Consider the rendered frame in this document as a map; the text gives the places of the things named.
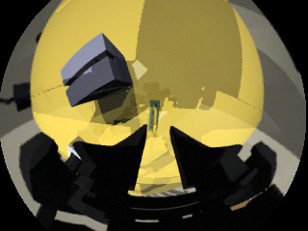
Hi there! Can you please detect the green rectangular frame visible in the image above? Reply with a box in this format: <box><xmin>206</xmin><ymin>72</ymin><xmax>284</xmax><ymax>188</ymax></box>
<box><xmin>149</xmin><ymin>99</ymin><xmax>161</xmax><ymax>131</ymax></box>

